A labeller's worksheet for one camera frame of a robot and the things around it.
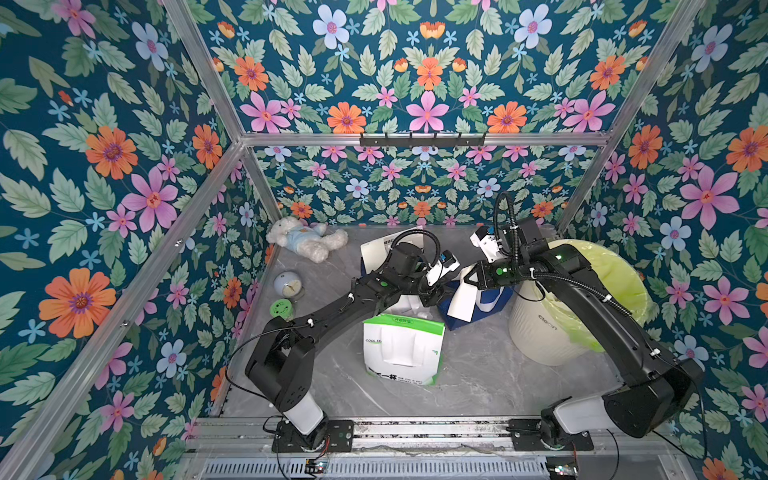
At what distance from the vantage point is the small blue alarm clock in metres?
0.95

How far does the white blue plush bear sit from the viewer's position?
1013 mm

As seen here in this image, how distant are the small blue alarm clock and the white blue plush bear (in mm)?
85
